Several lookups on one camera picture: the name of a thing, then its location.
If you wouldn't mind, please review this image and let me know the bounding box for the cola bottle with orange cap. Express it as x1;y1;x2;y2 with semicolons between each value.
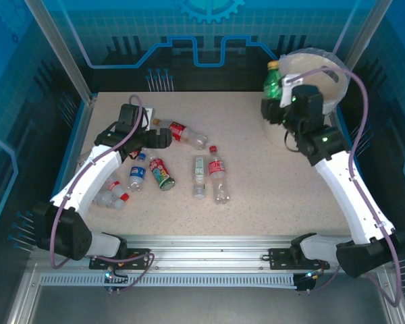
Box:
152;117;209;151

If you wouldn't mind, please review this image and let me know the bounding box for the green bottle with yellow cap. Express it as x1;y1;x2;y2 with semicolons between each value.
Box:
263;60;285;103

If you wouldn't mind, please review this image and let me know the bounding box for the white green label bottle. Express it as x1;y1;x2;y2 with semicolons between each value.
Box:
192;154;209;199

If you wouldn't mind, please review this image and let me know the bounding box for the white plastic bin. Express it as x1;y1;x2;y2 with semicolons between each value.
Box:
262;47;352;148

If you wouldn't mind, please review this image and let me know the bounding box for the clear plastic bin liner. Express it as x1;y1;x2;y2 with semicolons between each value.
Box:
277;47;352;102

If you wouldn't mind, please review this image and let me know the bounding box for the cartoon label juice bottle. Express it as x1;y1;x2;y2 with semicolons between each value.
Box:
147;151;176;192

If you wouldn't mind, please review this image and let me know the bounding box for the blue label cola bottle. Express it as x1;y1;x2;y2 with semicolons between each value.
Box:
127;152;148;193

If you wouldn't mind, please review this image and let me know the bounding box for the clear bottle, thin red label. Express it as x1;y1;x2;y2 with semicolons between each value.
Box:
103;175;130;203

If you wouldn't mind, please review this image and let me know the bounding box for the clear unlabelled plastic bottle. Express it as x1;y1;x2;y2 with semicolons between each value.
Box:
93;190;126;211

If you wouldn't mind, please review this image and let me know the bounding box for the grey metal front panel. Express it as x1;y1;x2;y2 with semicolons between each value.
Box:
26;286;391;324

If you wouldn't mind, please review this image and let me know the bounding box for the aluminium side rail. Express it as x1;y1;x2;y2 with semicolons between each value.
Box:
50;96;98;203

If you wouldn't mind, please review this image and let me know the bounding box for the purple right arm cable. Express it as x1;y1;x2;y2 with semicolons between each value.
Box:
290;65;404;308

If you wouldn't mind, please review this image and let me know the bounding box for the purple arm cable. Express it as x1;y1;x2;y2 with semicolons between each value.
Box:
49;94;155;292
290;65;404;308

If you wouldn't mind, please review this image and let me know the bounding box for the aluminium frame post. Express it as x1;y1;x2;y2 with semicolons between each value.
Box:
22;0;96;103
330;0;394;68

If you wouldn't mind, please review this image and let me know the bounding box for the aluminium front rail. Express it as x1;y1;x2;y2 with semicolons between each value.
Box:
32;234;358;273

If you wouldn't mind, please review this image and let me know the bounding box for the white slotted cable duct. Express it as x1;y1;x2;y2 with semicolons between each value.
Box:
39;272;298;288

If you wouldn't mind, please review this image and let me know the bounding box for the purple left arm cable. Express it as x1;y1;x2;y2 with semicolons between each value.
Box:
49;94;155;292

